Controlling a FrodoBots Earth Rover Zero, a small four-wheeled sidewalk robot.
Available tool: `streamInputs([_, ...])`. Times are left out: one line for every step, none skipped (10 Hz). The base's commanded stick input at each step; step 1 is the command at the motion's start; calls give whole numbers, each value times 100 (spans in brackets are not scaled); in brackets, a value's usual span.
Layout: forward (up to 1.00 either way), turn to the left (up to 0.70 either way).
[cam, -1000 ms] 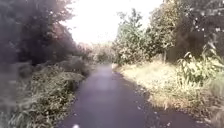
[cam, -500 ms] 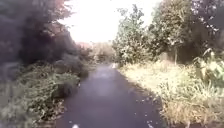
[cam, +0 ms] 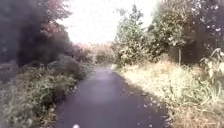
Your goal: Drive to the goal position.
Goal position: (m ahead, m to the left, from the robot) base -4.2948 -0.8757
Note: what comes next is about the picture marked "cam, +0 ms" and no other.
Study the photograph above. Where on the grey asphalt path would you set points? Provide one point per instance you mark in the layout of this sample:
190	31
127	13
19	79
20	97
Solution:
106	100

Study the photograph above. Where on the green leafy trees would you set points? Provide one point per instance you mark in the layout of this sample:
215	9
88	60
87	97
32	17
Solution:
160	30

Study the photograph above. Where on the pole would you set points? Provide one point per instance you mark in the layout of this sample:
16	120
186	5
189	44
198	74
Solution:
179	57

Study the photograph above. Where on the dry grass verge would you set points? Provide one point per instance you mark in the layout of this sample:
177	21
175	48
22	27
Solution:
176	86

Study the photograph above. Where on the robot's own part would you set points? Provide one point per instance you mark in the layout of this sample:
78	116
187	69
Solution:
76	126

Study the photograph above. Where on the dark trees and bushes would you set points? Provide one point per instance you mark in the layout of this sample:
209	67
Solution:
30	33

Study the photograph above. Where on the overgrown weedy verge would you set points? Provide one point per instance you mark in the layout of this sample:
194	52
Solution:
30	96

